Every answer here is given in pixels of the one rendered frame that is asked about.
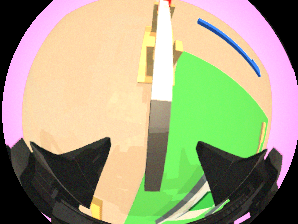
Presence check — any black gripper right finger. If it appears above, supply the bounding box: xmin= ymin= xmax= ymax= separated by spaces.
xmin=196 ymin=141 xmax=267 ymax=206

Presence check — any green putting mat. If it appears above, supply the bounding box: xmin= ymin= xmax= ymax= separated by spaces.
xmin=125 ymin=51 xmax=269 ymax=224

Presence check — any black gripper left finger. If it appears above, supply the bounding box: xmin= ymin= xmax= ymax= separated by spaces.
xmin=29 ymin=136 xmax=112 ymax=209

